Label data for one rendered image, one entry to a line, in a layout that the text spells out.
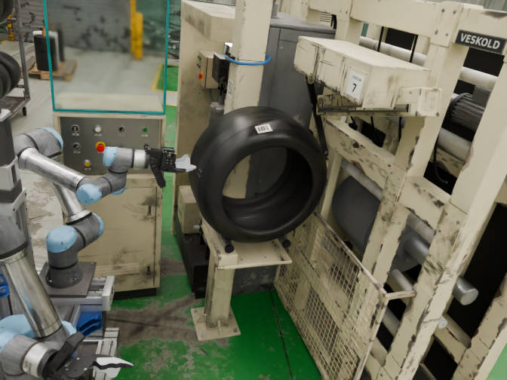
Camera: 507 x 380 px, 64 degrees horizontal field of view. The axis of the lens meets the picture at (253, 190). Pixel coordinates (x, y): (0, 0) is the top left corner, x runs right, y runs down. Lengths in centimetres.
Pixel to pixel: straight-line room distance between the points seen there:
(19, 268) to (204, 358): 152
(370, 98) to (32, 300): 121
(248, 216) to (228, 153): 55
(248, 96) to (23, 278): 121
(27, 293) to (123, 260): 143
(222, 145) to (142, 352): 143
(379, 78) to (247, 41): 67
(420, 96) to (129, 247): 187
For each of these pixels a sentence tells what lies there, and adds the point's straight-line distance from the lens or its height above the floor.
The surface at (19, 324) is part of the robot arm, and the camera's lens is 150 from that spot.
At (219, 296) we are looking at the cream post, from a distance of 254.
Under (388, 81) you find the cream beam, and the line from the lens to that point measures 149.
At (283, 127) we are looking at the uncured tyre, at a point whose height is 147.
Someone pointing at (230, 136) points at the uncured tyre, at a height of 142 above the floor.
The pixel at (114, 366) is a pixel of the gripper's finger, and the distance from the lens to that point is 120.
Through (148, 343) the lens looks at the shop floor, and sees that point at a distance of 265.
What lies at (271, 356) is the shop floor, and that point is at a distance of 265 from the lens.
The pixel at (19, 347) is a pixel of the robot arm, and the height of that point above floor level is 108.
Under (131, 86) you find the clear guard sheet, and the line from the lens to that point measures 224.
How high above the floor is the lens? 197
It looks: 27 degrees down
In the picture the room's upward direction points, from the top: 9 degrees clockwise
